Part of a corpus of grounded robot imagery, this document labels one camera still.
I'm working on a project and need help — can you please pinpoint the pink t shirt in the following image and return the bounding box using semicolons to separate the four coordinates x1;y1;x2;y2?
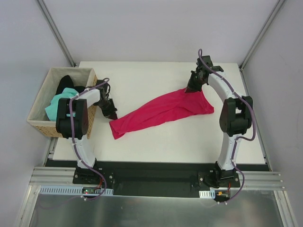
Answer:
109;88;214;140

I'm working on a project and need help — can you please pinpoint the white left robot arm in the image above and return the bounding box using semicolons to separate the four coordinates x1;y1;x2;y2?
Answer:
56;78;117;184

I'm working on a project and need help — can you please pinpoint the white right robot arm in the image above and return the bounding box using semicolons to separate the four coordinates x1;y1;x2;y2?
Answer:
185;49;256;187

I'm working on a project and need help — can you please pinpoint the teal t shirt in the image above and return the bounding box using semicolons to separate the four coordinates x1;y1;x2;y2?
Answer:
45;88;79;122

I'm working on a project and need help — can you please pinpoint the black t shirt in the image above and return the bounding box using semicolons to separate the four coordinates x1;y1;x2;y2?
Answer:
56;75;85;95

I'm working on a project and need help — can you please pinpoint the wicker laundry basket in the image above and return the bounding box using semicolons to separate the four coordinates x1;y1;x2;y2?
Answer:
27;67;98;138

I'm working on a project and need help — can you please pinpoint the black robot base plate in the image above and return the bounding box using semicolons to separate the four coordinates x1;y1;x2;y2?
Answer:
72;161;241;198

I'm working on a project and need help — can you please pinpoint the left white cable duct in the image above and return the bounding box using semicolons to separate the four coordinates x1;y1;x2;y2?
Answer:
40;186;114;196

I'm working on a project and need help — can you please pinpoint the white cable duct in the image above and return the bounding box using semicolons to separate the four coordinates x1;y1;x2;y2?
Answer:
199;190;215;199
40;186;114;196

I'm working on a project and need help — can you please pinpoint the right aluminium frame post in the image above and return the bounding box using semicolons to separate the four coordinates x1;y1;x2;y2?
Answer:
239;0;286;72

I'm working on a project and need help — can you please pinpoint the aluminium frame post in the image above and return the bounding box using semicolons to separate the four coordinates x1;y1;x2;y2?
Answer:
36;0;77;67
239;0;286;72

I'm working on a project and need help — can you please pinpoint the right white cable duct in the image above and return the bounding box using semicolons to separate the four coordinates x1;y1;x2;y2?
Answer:
199;190;215;199

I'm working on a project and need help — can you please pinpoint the left aluminium frame post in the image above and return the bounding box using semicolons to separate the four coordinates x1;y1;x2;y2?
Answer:
36;0;77;67

